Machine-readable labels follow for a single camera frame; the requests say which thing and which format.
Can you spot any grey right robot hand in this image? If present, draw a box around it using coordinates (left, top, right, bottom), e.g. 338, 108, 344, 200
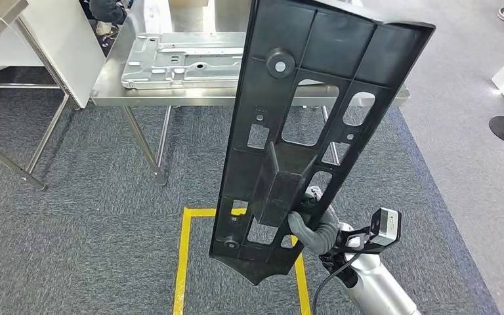
287, 186, 333, 255

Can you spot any black plastic panel part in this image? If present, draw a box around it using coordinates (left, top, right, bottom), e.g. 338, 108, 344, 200
208, 0, 437, 287

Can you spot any steel workbench table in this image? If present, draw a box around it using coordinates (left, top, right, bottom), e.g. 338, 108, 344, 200
89, 0, 411, 188

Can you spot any stamped sheet metal plate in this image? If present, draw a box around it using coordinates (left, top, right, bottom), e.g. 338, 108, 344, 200
120, 31, 249, 91

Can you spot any white board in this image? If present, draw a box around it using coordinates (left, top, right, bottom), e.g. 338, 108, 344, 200
16, 0, 107, 110

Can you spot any person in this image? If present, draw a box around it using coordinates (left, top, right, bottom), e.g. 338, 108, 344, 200
79, 0, 130, 37

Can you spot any steel side table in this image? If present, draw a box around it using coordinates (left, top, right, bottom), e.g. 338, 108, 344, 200
0, 0, 71, 192

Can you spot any black camera cable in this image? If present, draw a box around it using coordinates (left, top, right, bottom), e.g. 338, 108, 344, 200
311, 252, 362, 315

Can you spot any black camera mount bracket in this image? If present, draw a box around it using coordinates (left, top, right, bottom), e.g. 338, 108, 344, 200
319, 229, 398, 272

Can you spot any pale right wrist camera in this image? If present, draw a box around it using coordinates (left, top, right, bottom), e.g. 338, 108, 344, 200
369, 207, 403, 248

